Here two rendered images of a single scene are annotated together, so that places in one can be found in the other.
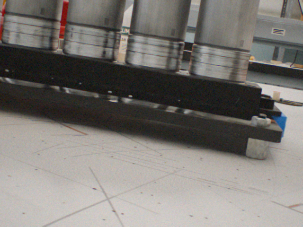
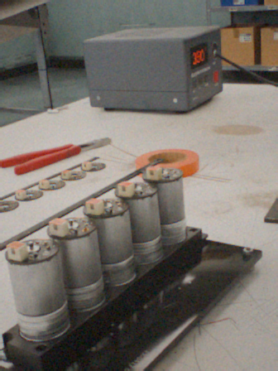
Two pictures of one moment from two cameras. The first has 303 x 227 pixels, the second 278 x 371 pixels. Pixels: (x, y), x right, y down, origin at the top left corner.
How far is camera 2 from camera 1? 32 cm
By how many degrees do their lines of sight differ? 59
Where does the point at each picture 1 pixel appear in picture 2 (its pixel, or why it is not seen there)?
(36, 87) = (193, 316)
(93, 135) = (230, 315)
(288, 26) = not seen: outside the picture
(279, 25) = not seen: outside the picture
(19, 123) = (213, 340)
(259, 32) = not seen: outside the picture
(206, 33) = (173, 216)
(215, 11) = (175, 201)
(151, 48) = (158, 245)
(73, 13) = (117, 255)
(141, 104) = (218, 282)
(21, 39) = (100, 297)
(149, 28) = (155, 233)
